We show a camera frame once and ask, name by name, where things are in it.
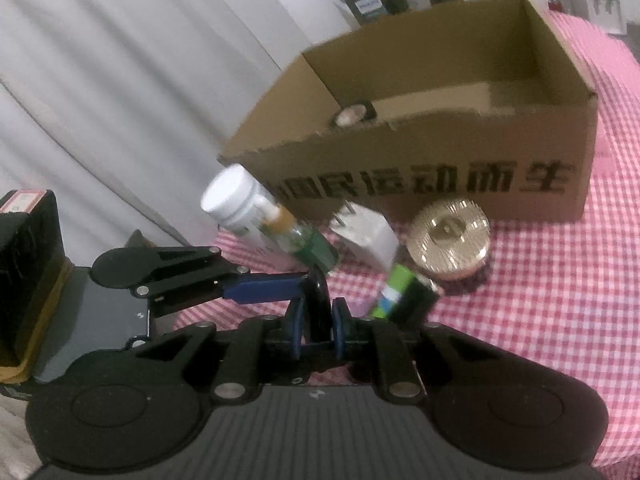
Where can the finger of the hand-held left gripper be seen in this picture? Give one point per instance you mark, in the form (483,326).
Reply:
(265,288)
(200,257)

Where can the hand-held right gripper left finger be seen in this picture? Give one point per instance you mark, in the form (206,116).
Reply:
(296,327)

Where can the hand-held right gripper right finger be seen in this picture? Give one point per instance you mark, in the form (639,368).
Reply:
(340,327)

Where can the green black battery pack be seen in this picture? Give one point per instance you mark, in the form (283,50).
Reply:
(400,290)

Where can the white power adapter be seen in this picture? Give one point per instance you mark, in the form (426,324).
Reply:
(370,240)

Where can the gold lidded round jar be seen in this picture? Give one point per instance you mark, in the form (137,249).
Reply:
(447,240)

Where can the brown cardboard box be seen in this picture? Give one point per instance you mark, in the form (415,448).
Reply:
(450,150)

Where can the small green glass bottle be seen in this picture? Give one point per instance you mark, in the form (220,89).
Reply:
(312,250)

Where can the white pill bottle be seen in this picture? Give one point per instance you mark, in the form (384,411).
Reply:
(230,195)

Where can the small round black jar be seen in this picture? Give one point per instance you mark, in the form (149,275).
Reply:
(350,115)

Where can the pink checked tablecloth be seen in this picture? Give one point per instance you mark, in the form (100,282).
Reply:
(550,310)

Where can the blue grey box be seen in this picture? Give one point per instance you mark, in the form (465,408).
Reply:
(367,7)

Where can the small dark plant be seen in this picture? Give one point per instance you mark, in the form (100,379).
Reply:
(400,2)

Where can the small red figurine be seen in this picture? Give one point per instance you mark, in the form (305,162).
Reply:
(554,2)

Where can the white wall socket panel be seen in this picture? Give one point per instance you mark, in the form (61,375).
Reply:
(605,5)

